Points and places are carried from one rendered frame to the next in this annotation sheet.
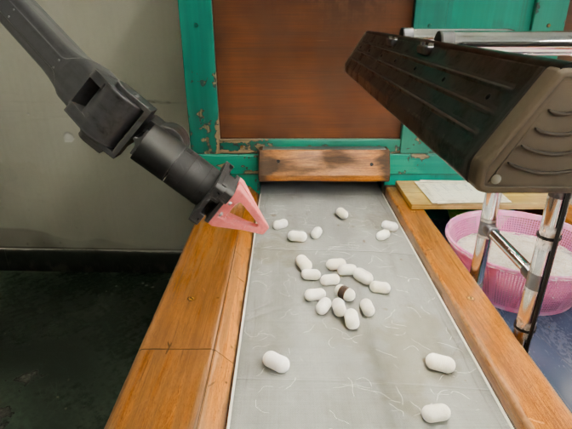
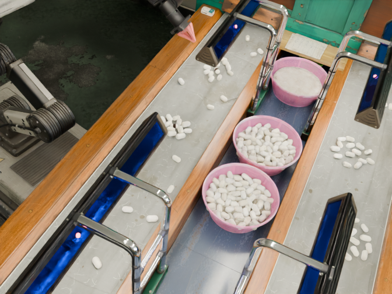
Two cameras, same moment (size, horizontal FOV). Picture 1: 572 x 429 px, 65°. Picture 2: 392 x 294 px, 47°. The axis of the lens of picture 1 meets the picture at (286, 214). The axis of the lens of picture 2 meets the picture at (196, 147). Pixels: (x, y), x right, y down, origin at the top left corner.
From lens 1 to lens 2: 1.38 m
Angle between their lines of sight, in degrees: 29
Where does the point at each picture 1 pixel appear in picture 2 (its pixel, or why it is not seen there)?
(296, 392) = (182, 90)
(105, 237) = not seen: outside the picture
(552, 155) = (205, 58)
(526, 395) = (233, 111)
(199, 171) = (177, 18)
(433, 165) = (304, 28)
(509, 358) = (240, 104)
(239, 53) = not seen: outside the picture
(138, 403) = (142, 77)
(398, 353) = (216, 93)
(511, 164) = (199, 58)
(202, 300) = (170, 56)
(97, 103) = not seen: outside the picture
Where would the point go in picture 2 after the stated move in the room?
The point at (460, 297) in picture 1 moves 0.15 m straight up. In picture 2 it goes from (248, 85) to (255, 56)
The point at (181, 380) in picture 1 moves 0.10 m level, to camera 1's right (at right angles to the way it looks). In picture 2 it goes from (154, 76) to (175, 84)
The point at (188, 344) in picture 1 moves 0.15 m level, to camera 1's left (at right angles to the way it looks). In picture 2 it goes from (160, 67) to (130, 56)
